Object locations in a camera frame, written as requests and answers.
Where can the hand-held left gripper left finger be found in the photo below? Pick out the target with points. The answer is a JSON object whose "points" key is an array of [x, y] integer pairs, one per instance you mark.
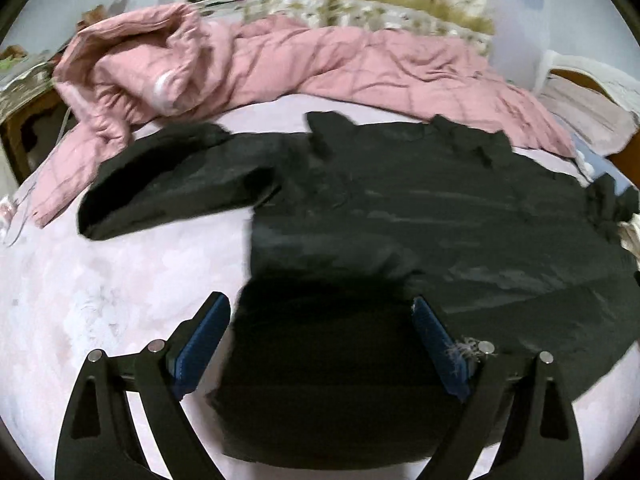
{"points": [[200, 350]]}

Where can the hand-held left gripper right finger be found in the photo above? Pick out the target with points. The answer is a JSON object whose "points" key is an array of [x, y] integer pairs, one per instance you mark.
{"points": [[440, 345]]}

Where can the black jacket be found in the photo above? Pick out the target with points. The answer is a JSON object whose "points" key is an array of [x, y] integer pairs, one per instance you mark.
{"points": [[400, 210]]}

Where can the white folded clothes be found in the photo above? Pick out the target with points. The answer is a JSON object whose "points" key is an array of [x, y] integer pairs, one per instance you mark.
{"points": [[631, 235]]}

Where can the bed with pink sheet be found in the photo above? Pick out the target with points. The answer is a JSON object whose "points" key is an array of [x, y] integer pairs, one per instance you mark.
{"points": [[100, 285]]}

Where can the blue pillow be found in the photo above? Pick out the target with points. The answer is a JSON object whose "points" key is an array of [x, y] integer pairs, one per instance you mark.
{"points": [[597, 165]]}

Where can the pink pillow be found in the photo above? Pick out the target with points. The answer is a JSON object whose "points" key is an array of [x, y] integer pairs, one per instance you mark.
{"points": [[585, 110]]}

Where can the wooden desk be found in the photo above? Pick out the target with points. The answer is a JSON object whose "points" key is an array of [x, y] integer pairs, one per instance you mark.
{"points": [[25, 135]]}

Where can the white and wooden headboard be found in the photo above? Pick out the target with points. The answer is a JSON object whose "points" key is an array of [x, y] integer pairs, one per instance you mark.
{"points": [[547, 62]]}

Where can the pink checked quilt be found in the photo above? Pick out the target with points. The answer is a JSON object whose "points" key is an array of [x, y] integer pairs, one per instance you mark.
{"points": [[300, 60]]}

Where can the clutter on desk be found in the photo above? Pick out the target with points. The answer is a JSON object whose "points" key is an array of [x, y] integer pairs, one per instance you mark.
{"points": [[22, 72]]}

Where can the tree print curtain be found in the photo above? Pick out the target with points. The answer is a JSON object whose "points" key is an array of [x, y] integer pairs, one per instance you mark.
{"points": [[370, 0]]}

